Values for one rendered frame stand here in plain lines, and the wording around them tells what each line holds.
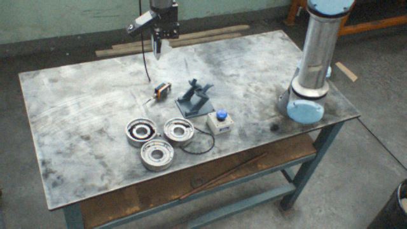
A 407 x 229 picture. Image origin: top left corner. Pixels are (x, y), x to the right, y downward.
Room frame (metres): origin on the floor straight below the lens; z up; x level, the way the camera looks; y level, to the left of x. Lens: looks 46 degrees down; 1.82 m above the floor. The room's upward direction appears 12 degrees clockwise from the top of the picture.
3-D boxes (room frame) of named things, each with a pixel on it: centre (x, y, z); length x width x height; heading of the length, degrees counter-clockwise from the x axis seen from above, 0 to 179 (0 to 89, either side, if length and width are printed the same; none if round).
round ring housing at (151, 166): (0.73, 0.12, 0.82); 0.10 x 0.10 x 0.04
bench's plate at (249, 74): (1.07, 0.04, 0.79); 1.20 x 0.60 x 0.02; 124
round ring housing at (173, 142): (0.84, 0.08, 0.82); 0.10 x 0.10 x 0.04
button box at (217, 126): (0.93, -0.06, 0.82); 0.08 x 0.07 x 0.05; 124
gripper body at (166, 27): (1.05, 0.20, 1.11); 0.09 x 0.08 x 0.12; 119
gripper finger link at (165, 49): (1.03, 0.18, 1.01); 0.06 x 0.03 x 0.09; 119
